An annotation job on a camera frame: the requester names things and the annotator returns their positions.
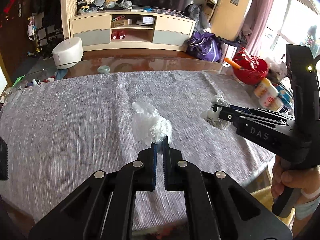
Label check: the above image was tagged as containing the light blue garment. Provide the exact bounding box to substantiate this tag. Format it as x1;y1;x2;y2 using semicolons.
294;199;320;221

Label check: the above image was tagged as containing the cream television cabinet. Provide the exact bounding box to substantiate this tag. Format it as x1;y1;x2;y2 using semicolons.
68;9;197;53

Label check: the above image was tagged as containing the red paper door decoration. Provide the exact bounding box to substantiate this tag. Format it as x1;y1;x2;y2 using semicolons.
3;0;17;13

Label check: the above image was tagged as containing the orange stick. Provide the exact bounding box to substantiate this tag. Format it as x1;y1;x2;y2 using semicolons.
224;57;244;70

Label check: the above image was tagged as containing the small cardboard box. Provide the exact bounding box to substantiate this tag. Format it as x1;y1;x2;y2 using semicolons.
111;19;133;28

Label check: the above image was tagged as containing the red mesh basket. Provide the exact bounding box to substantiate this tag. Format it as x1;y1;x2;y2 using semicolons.
232;47;269;86

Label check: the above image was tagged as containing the person's right hand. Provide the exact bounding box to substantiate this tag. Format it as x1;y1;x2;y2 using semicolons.
271;160;320;200

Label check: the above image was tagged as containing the large cardboard box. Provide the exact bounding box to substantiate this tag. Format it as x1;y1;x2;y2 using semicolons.
211;0;258;41

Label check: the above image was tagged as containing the grey felt mat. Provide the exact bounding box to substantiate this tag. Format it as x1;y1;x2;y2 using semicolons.
0;70;276;231

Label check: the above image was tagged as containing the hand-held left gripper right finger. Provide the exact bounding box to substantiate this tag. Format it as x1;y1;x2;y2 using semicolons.
162;135;293;240

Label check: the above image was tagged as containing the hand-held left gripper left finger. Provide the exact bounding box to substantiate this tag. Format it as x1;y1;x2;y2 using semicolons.
28;141;158;240

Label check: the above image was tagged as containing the white plastic wrapper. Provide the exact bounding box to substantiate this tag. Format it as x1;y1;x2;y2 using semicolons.
200;94;232;131

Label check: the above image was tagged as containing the blue box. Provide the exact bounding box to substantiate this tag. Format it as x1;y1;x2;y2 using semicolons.
274;82;293;113

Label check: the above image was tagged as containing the window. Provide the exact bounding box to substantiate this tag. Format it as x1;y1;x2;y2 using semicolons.
264;0;320;53

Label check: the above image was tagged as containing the white round stool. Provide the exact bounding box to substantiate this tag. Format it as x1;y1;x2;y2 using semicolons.
52;37;84;70

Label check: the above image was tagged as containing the white bottle with red label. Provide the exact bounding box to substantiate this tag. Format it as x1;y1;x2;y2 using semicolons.
253;78;279;106

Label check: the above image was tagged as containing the small white device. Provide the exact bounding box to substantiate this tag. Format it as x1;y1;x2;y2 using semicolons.
141;15;156;27

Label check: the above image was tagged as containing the yellow fuzzy cushion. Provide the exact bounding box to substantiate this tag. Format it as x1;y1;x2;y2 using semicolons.
250;190;273;207

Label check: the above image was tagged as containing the clear plastic bag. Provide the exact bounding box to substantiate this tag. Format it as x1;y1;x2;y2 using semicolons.
131;101;174;146

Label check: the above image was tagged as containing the purple bag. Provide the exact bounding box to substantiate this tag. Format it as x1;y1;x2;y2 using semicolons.
186;31;223;63

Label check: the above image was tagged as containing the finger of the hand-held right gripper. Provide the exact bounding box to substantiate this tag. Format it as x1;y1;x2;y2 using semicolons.
212;105;288;125
228;105;293;118

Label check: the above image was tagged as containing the pink curtain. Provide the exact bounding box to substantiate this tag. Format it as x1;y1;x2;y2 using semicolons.
246;0;279;53

